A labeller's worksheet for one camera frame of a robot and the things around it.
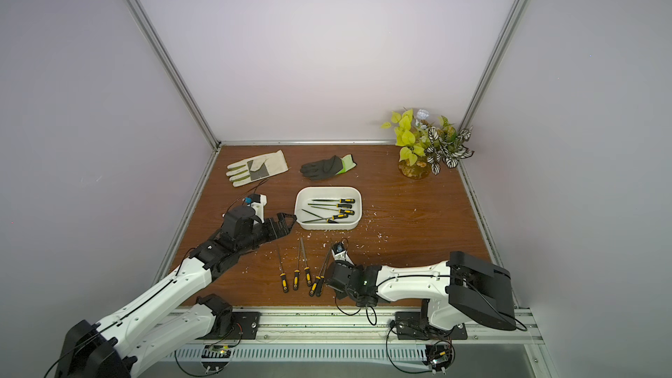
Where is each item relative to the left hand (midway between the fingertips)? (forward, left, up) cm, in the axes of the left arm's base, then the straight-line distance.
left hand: (291, 220), depth 79 cm
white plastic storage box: (+13, -10, -14) cm, 21 cm away
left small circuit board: (-34, +20, -19) cm, 43 cm away
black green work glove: (+33, -10, -13) cm, 37 cm away
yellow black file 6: (-10, -4, -14) cm, 17 cm away
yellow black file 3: (+7, -10, -14) cm, 19 cm away
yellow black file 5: (-11, -1, -14) cm, 18 cm away
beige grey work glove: (+33, +22, -14) cm, 42 cm away
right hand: (-12, -14, -13) cm, 23 cm away
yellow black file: (+16, -15, -14) cm, 26 cm away
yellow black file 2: (+14, -14, -13) cm, 23 cm away
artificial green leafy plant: (+30, -43, +7) cm, 53 cm away
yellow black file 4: (-12, +3, -15) cm, 19 cm away
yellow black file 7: (-13, -9, -14) cm, 21 cm away
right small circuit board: (-32, -43, -16) cm, 56 cm away
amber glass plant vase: (+30, -47, -11) cm, 57 cm away
